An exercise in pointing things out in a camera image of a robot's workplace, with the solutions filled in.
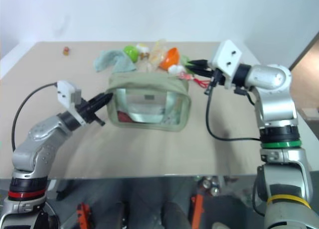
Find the teal cloth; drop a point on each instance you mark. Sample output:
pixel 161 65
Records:
pixel 117 61

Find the small red toy figure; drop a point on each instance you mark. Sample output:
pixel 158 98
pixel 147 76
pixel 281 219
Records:
pixel 66 50

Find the orange clamp tool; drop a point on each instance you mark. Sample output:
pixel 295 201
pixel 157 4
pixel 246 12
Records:
pixel 198 209

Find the clear plastic bag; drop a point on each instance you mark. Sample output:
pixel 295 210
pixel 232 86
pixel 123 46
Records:
pixel 157 54

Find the orange and black tool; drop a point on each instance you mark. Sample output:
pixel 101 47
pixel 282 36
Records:
pixel 84 214

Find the white plush ball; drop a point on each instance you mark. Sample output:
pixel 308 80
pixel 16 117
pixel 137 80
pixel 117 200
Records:
pixel 176 69

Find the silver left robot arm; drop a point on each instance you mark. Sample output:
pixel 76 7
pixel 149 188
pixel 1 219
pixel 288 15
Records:
pixel 37 144

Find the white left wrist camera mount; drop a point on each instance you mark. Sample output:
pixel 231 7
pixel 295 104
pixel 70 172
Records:
pixel 65 92

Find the white and yellow toy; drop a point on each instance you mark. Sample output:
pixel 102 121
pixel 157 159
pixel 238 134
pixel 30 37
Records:
pixel 143 49

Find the pink and white small item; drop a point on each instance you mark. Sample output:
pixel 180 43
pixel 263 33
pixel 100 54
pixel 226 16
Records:
pixel 186 76

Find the green pouch with clear window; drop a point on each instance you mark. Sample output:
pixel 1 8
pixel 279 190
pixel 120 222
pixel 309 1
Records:
pixel 149 102

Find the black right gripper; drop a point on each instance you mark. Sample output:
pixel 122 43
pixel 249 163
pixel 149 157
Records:
pixel 214 77

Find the cluster of metal cans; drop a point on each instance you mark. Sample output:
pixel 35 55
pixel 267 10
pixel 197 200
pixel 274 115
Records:
pixel 211 185

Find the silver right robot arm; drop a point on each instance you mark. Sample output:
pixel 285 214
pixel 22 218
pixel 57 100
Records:
pixel 276 102

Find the lime green plastic toy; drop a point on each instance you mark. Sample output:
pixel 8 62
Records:
pixel 131 52

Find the brown wooden furniture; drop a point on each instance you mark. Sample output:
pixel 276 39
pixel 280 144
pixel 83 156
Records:
pixel 307 72

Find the orange plastic bowl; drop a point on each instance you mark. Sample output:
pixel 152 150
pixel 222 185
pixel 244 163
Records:
pixel 169 58

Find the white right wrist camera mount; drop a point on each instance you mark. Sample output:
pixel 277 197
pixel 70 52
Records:
pixel 226 57

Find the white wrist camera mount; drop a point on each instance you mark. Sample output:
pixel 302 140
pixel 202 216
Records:
pixel 226 57
pixel 65 92

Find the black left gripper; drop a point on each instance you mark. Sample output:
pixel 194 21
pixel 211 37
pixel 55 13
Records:
pixel 86 109

